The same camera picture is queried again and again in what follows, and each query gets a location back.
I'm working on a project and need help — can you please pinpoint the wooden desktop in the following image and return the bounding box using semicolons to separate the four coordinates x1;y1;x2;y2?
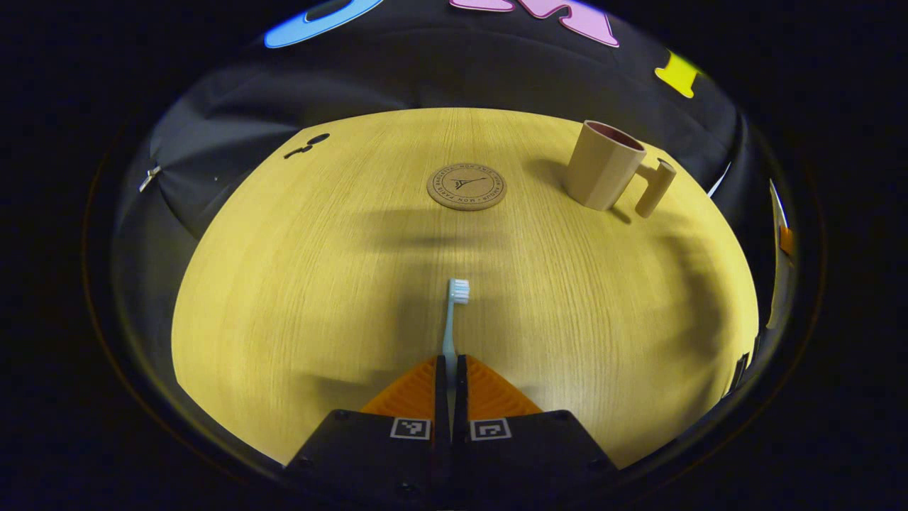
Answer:
171;107;760;469

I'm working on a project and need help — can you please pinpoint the round cork coaster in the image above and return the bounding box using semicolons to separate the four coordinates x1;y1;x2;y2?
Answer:
426;163;508;211

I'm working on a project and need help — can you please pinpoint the beige cup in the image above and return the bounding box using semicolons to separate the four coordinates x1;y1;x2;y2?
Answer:
564;120;677;219

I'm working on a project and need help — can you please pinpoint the light blue toothbrush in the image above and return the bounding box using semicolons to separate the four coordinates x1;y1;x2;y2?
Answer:
441;278;472;427

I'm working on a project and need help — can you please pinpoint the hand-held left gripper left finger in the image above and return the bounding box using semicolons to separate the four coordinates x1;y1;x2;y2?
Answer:
282;354;452;506

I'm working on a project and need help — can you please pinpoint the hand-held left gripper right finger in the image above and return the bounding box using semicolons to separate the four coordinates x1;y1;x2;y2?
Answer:
451;353;621;506

